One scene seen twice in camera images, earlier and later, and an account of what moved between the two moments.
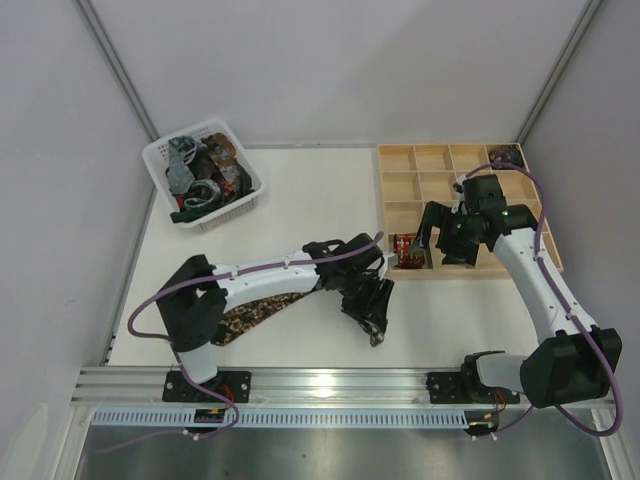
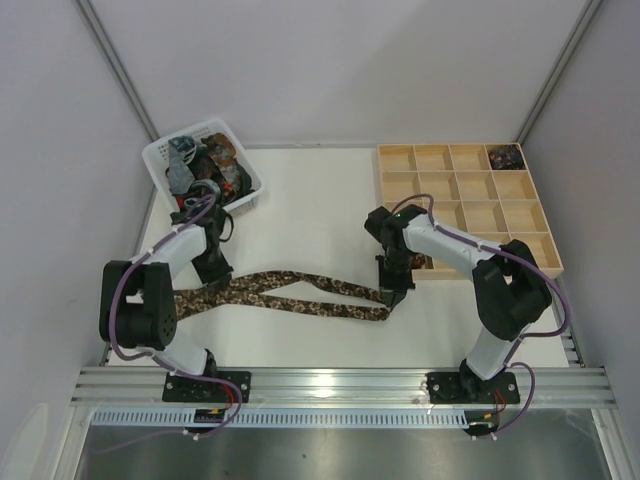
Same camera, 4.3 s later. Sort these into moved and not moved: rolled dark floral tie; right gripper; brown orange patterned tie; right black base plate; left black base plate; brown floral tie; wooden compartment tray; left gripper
Moved: right gripper; brown floral tie; left gripper
Not moved: left black base plate; rolled dark floral tie; wooden compartment tray; brown orange patterned tie; right black base plate
